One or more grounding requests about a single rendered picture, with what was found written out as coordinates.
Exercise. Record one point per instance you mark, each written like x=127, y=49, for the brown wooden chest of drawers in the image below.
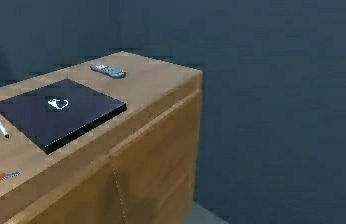
x=154, y=140

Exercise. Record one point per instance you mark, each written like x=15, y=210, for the grey remote control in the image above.
x=109, y=70

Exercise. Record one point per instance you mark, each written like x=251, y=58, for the black closed laptop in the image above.
x=64, y=116

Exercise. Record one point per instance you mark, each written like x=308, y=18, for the white pen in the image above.
x=0, y=125

